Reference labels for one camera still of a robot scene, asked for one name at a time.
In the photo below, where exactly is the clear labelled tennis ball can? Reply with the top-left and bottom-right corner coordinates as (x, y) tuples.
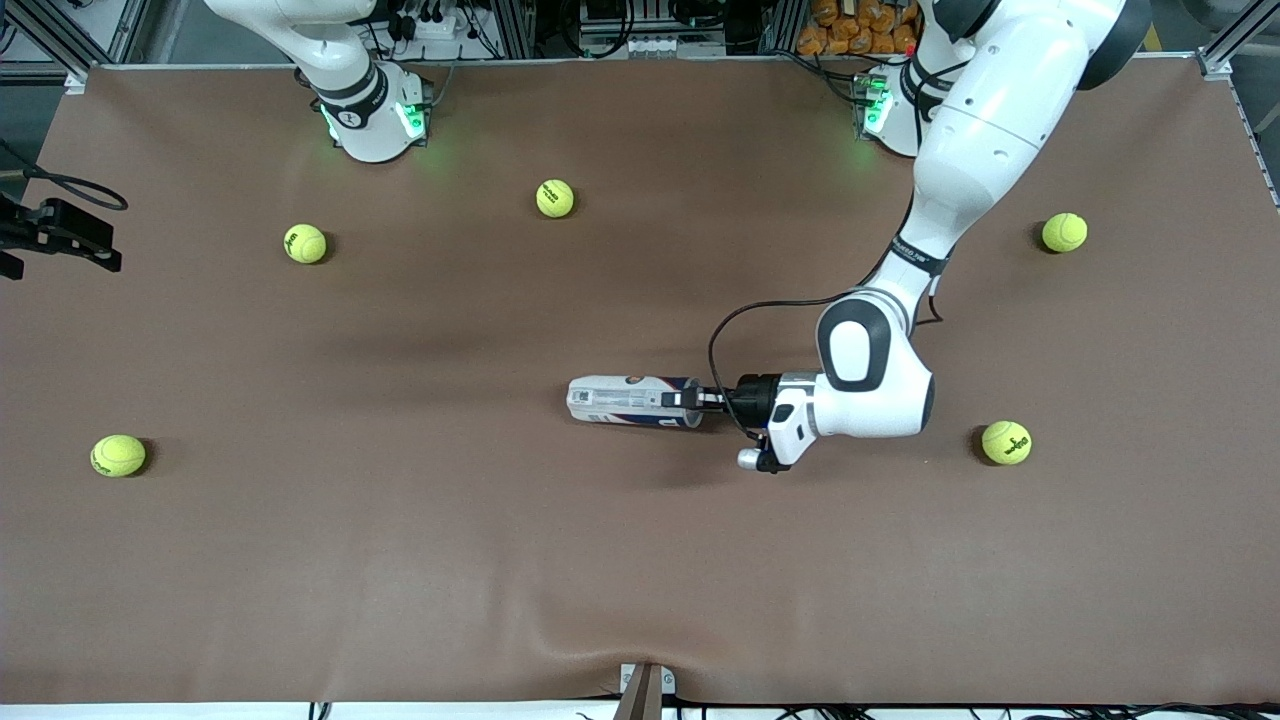
(566, 374), (706, 431)

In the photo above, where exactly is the white connector block row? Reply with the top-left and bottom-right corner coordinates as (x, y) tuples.
(620, 33), (726, 58)

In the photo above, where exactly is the orange lumpy items pile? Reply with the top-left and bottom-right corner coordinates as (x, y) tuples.
(797, 0), (919, 57)

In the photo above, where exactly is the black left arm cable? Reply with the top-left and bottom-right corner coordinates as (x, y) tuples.
(708, 225), (946, 441)

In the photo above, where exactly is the aluminium frame strut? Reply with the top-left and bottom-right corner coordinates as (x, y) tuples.
(1200, 0), (1280, 73)
(108, 0), (153, 63)

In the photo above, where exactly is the Wilson print yellow tennis ball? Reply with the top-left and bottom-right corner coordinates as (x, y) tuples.
(981, 420), (1033, 466)
(283, 223), (328, 265)

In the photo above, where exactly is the white power strip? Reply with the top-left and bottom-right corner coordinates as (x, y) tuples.
(385, 0), (476, 43)

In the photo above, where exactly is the Head print yellow tennis ball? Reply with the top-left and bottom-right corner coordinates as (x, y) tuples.
(90, 434), (147, 478)

